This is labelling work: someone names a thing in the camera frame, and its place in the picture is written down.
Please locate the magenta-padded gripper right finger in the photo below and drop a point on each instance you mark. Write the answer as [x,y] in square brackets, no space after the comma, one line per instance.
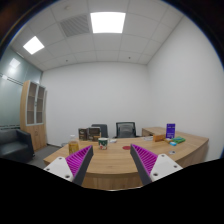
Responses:
[146,160]

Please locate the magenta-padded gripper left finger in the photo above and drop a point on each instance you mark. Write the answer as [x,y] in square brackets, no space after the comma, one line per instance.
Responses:
[78,160]

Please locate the white sheet with round print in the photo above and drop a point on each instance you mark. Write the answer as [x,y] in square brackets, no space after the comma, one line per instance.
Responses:
[147,137]

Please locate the orange box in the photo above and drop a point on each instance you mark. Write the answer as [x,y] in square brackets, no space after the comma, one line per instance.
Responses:
[159,137]

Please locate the upright dark brown box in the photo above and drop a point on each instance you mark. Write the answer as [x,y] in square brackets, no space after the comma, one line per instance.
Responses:
[82,134]

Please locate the wooden side desk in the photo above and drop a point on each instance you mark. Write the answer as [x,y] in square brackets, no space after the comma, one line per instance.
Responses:
[150,130]

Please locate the green mug with red print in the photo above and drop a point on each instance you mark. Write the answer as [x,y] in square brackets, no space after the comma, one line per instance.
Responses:
[103,143]

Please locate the small light blue box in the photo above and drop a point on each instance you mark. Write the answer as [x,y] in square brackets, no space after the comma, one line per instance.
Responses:
[172,144]

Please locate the flat dark brown box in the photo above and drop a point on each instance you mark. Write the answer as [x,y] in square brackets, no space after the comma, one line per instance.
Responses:
[94,130]

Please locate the black mesh office chair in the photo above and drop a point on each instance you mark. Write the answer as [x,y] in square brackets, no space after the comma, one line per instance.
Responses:
[126,130]

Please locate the purple upright box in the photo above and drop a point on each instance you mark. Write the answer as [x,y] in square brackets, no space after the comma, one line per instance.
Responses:
[170,130]

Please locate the green flat box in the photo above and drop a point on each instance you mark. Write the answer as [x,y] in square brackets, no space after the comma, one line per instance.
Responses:
[179,140]

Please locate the white printed leaflet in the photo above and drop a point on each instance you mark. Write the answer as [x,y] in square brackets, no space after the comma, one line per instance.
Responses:
[113,141]

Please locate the wooden glass-door shelf cabinet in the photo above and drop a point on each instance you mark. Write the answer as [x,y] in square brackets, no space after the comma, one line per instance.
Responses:
[33,113]

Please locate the black leather sofa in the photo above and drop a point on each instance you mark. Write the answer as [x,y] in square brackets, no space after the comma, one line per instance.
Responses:
[15,145]

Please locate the rectangular ceiling light panel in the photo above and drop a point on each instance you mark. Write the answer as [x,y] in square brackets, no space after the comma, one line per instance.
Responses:
[33,45]
[107,22]

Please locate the ceiling air vent grille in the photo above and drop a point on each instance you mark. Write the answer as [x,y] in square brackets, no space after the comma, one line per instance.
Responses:
[75,25]

